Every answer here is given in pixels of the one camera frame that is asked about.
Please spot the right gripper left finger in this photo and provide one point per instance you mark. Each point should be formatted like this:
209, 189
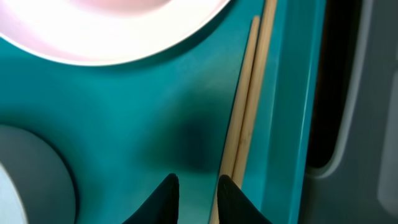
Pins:
161, 207

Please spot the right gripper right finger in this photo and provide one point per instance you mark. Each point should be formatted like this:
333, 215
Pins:
234, 207

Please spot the grey bowl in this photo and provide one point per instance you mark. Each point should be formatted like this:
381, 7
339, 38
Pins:
36, 186

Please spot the grey dishwasher rack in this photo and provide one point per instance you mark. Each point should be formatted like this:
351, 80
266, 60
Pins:
359, 183

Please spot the left wooden chopstick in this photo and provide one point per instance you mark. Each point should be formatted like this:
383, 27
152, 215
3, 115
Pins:
237, 115

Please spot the wooden chopstick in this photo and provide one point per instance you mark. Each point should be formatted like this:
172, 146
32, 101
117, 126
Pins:
254, 90
237, 115

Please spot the teal serving tray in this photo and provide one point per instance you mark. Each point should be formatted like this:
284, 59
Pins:
123, 129

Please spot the right wooden chopstick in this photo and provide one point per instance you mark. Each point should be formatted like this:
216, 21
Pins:
254, 90

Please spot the pink plate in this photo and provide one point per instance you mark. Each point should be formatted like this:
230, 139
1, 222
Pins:
100, 33

